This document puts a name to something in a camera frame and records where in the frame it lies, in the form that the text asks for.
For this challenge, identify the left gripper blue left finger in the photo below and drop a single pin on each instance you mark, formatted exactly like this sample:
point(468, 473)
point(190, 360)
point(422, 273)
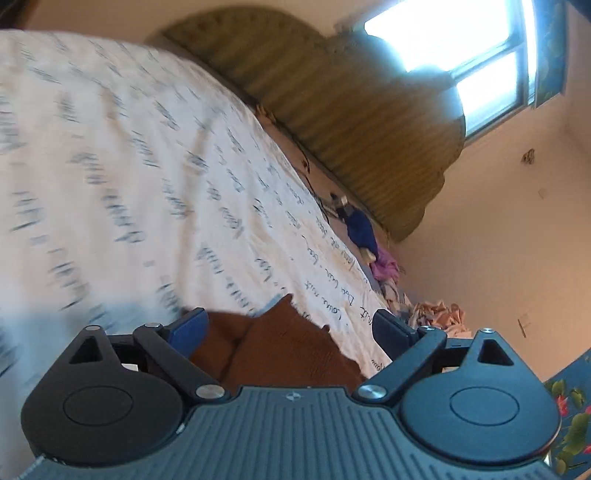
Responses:
point(187, 333)

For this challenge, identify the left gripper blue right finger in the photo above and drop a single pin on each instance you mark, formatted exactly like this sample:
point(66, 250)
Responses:
point(392, 334)

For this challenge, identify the brown knit sweater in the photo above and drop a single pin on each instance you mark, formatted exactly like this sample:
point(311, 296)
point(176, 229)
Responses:
point(277, 349)

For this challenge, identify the pink clothes pile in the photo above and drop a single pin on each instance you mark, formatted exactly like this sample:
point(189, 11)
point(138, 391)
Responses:
point(450, 319)

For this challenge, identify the purple cloth at headboard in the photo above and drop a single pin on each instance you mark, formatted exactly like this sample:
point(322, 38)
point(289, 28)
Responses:
point(385, 267)

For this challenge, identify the blue cloth at headboard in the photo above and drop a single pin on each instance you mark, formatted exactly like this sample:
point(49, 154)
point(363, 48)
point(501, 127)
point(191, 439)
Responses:
point(361, 232)

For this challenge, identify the white script-print bed sheet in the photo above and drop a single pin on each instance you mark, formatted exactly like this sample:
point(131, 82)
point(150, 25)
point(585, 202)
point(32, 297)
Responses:
point(133, 185)

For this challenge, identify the green upholstered headboard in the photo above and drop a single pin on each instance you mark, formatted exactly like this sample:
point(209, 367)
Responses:
point(388, 135)

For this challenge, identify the bright window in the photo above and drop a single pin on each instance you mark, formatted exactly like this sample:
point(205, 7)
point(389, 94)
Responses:
point(488, 47)

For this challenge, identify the blue floral curtain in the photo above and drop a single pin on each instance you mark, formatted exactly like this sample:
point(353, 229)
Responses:
point(552, 49)

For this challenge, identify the white wall light switch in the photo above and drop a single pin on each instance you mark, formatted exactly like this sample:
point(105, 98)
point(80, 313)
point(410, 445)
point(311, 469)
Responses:
point(524, 322)

